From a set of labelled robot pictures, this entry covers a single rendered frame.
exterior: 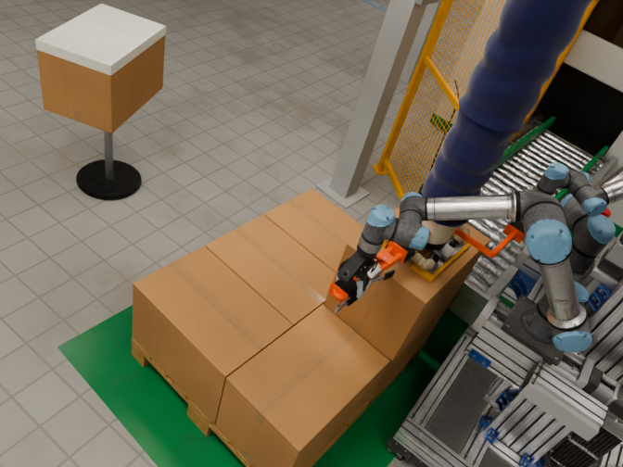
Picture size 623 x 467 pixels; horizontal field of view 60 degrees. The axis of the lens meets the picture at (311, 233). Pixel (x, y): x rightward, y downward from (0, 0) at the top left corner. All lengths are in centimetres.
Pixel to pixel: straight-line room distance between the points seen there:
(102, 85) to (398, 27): 168
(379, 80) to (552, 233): 212
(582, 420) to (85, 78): 265
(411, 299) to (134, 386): 139
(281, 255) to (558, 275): 137
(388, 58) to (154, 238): 179
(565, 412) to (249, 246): 152
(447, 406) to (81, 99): 243
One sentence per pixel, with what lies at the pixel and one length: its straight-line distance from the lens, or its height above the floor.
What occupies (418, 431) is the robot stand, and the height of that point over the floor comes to 23.
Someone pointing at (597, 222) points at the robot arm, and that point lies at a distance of 244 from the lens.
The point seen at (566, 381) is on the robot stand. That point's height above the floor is 96.
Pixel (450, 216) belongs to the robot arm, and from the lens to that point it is 174.
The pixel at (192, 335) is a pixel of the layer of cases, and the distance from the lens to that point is 228.
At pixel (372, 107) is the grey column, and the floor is 77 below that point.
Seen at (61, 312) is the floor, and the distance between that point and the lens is 305.
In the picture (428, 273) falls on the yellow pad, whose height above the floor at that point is 96.
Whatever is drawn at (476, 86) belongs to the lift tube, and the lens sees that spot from 191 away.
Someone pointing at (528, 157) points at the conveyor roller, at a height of 55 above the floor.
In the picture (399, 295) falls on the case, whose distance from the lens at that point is 218.
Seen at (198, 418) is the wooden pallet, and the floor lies 8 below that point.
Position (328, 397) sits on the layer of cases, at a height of 54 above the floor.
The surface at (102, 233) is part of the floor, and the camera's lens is 343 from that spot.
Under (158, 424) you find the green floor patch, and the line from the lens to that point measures 269.
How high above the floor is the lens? 240
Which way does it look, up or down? 42 degrees down
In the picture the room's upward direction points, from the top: 18 degrees clockwise
